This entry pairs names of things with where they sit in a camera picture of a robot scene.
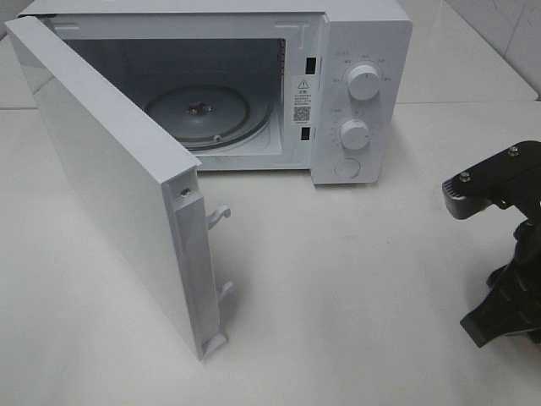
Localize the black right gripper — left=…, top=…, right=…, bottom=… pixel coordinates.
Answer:
left=460, top=218, right=540, bottom=348

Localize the round white door button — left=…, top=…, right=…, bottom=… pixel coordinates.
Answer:
left=334, top=158, right=361, bottom=179

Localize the white timer knob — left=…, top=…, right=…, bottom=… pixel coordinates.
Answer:
left=340, top=119, right=370, bottom=151

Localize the white microwave door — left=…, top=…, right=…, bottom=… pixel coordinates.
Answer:
left=7, top=16, right=232, bottom=359

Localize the upper white power knob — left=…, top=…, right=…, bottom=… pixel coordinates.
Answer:
left=347, top=63, right=380, bottom=101

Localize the white microwave oven body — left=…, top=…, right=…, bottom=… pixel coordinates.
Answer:
left=7, top=1, right=413, bottom=184

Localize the white warning label sticker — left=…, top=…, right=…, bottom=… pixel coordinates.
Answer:
left=291, top=75, right=314, bottom=124

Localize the glass microwave turntable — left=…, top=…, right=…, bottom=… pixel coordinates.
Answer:
left=145, top=85, right=250, bottom=149

